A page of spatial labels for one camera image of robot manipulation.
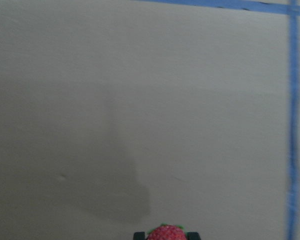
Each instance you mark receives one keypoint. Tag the red strawberry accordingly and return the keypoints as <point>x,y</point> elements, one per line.
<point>167,232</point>

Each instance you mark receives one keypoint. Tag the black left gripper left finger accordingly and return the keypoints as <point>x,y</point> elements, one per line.
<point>140,235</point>

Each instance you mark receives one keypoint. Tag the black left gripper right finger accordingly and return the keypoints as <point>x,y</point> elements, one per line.
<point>193,236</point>

